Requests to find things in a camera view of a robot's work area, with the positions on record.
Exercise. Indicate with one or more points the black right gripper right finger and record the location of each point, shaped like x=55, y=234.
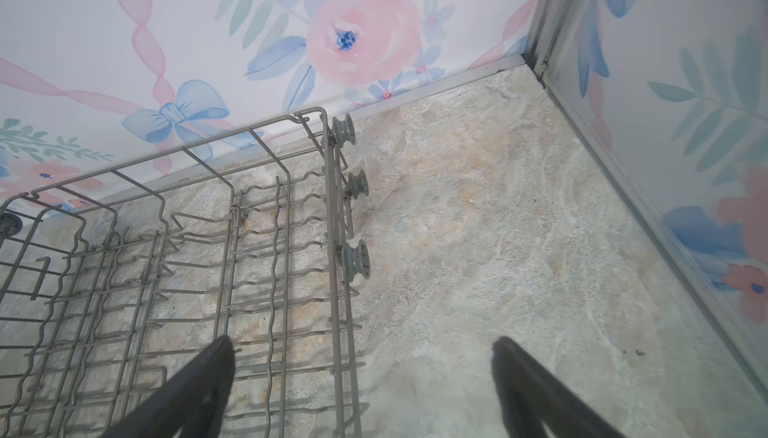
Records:
x=534, y=403

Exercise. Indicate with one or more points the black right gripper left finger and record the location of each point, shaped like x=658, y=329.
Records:
x=191, y=403

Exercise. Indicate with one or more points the aluminium right corner post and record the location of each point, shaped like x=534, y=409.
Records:
x=550, y=27

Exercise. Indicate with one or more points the grey wire dish rack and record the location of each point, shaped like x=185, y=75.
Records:
x=105, y=298

